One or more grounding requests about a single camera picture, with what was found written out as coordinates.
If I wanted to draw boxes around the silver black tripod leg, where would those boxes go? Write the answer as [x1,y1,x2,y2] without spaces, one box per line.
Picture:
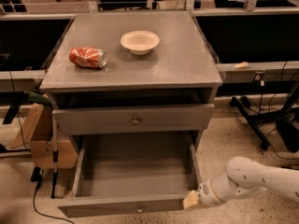
[50,118,59,199]

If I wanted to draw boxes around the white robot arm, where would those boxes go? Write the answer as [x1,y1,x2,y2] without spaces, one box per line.
[183,157,299,210]

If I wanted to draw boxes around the cardboard box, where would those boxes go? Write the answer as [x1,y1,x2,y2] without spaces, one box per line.
[9,104,78,169]

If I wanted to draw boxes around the green black handled tool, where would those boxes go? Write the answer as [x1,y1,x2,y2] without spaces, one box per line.
[0,91,51,124]

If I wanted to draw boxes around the black floor cable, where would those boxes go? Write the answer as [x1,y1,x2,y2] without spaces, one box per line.
[32,177,75,224]

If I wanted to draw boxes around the grey drawer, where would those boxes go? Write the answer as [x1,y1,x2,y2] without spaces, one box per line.
[59,132,202,217]
[52,104,214,135]

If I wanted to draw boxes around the grey top drawer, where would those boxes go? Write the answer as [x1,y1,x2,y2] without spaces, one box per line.
[52,104,214,135]

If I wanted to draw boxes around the white paper bowl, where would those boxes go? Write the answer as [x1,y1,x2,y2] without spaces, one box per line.
[121,31,160,55]

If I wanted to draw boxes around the grey wooden drawer cabinet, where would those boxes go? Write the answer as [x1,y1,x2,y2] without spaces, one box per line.
[40,11,222,145]

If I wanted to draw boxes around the small foam scrap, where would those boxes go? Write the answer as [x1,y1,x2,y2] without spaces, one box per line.
[234,62,249,69]

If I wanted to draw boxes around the black stand base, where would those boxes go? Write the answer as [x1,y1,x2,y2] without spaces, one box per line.
[230,81,299,153]

